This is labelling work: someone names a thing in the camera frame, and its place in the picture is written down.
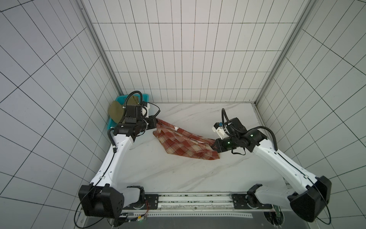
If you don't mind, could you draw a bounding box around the left control board with wires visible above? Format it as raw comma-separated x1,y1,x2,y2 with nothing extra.
108,200,150,228

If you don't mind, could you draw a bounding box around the aluminium mounting rail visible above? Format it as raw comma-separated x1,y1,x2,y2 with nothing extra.
122,192,291,215

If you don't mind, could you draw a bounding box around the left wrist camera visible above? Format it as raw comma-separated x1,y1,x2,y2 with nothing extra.
142,101,150,118

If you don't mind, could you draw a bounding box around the right control board with wires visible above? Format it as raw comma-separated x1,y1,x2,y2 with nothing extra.
264,205,284,229

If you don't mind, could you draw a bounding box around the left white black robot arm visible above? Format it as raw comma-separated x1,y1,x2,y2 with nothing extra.
78,91,157,219

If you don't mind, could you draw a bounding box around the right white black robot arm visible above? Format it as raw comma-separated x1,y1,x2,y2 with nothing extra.
211,109,332,222

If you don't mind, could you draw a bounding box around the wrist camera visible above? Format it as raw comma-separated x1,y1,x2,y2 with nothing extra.
142,101,150,118
212,123,229,139

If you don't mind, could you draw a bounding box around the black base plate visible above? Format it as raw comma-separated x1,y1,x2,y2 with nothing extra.
231,193,273,210
141,194,159,210

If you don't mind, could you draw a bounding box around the red plaid skirt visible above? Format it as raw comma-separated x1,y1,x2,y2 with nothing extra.
153,119,220,160

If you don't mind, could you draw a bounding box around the teal plastic basket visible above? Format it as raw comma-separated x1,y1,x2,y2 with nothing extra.
107,94,149,129

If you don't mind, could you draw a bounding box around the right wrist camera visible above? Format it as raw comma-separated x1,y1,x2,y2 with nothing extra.
212,123,229,139

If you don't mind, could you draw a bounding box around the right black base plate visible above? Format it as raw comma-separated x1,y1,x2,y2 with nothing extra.
231,193,273,210

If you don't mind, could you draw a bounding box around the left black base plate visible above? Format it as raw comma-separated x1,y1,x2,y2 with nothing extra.
141,194,159,210

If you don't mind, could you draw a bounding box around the control board with wires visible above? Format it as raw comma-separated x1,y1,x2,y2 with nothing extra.
108,200,150,228
264,205,284,229

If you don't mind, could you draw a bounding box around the olive green skirt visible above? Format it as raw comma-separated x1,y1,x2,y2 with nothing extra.
108,95,140,124

